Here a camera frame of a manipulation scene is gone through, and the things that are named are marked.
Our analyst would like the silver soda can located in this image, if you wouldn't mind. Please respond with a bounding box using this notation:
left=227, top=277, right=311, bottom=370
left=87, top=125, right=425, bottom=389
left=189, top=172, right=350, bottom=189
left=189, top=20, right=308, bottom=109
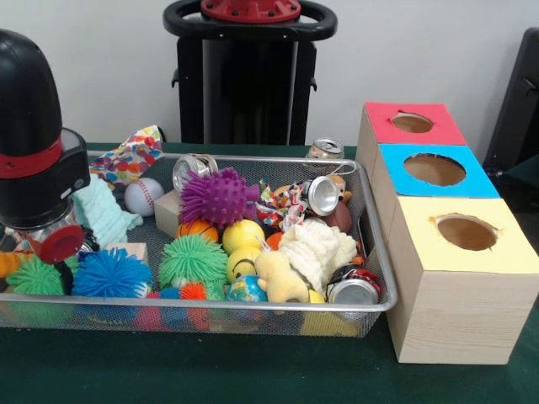
left=305, top=137, right=345, bottom=160

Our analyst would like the purple spiky ball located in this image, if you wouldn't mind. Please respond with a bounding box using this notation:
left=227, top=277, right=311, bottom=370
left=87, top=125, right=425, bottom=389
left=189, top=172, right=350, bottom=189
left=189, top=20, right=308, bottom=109
left=179, top=167, right=261, bottom=231

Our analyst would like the brown toy football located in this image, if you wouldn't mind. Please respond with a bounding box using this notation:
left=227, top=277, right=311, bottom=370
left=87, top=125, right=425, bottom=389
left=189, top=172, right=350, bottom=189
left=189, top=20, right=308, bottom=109
left=322, top=201, right=354, bottom=232

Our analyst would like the dark green tablecloth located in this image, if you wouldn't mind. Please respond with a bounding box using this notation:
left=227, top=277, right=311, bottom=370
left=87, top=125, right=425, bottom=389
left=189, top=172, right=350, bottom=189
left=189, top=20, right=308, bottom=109
left=0, top=141, right=539, bottom=404
left=504, top=153, right=539, bottom=180

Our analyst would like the wooden box with three holes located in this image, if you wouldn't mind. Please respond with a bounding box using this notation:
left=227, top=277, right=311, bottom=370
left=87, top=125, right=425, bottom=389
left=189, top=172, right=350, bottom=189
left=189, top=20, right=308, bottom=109
left=355, top=102, right=539, bottom=365

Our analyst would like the plain wooden block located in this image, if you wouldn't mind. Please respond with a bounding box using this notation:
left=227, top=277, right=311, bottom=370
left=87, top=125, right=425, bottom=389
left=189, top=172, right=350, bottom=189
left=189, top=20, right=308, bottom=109
left=104, top=242, right=149, bottom=265
left=153, top=189, right=184, bottom=239

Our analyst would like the yellow plush animal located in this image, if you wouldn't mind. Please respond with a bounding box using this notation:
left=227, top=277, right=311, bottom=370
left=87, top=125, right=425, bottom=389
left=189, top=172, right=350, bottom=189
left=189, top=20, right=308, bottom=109
left=253, top=251, right=311, bottom=304

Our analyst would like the light teal cloth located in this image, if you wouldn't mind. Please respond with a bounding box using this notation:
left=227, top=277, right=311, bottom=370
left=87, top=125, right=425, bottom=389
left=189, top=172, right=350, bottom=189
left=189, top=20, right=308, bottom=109
left=71, top=173, right=144, bottom=243

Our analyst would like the blue stringy rubber ball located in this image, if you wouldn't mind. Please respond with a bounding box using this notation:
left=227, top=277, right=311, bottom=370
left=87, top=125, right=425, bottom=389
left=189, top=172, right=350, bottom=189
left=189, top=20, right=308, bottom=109
left=71, top=247, right=153, bottom=299

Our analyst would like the silver wire mesh bin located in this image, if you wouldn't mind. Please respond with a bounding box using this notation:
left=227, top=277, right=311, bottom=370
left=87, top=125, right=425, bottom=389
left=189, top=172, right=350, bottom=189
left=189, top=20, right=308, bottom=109
left=0, top=150, right=399, bottom=338

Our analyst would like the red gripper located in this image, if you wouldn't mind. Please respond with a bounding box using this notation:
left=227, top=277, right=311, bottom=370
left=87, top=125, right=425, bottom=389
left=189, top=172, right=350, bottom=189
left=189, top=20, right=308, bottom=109
left=27, top=224, right=88, bottom=295

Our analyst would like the colourful dotted cloth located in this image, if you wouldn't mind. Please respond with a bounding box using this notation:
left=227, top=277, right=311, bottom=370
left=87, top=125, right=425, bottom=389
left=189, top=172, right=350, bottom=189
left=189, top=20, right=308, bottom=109
left=88, top=125, right=165, bottom=189

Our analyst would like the cream fluffy cloth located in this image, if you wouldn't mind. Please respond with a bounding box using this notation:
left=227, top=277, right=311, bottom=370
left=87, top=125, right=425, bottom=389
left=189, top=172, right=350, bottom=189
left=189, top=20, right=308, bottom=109
left=277, top=218, right=359, bottom=295

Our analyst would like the white baseball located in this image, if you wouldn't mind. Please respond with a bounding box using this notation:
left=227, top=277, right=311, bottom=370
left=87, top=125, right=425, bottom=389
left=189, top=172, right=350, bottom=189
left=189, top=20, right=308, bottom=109
left=124, top=177, right=165, bottom=218

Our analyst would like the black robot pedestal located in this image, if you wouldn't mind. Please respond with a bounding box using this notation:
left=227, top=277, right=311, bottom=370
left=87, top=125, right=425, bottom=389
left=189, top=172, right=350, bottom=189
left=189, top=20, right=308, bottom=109
left=163, top=0, right=338, bottom=146

